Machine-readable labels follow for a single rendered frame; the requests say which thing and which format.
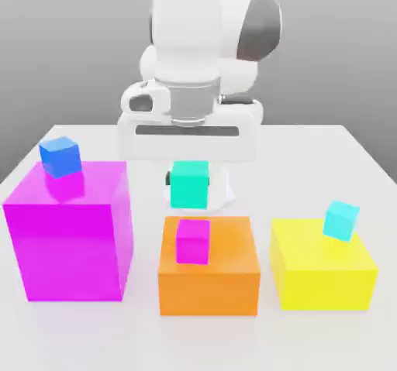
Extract large orange box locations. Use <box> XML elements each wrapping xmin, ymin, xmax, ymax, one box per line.
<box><xmin>157</xmin><ymin>215</ymin><xmax>262</xmax><ymax>318</ymax></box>

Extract small teal cube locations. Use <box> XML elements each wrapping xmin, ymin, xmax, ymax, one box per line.
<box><xmin>169</xmin><ymin>160</ymin><xmax>210</xmax><ymax>210</ymax></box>

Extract small magenta cube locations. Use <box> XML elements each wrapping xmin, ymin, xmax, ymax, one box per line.
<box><xmin>175</xmin><ymin>218</ymin><xmax>212</xmax><ymax>266</ymax></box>

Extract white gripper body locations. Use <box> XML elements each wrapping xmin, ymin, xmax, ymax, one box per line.
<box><xmin>116</xmin><ymin>110</ymin><xmax>264</xmax><ymax>163</ymax></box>

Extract small blue cube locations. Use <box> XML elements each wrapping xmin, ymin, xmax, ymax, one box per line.
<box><xmin>38</xmin><ymin>136</ymin><xmax>83</xmax><ymax>180</ymax></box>

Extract small cyan cube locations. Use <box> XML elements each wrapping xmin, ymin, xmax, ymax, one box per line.
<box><xmin>322</xmin><ymin>200</ymin><xmax>361</xmax><ymax>243</ymax></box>

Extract large yellow box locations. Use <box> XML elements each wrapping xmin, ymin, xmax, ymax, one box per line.
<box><xmin>268</xmin><ymin>218</ymin><xmax>380</xmax><ymax>312</ymax></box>

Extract large magenta box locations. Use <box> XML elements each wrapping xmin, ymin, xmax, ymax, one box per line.
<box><xmin>2</xmin><ymin>160</ymin><xmax>135</xmax><ymax>303</ymax></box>

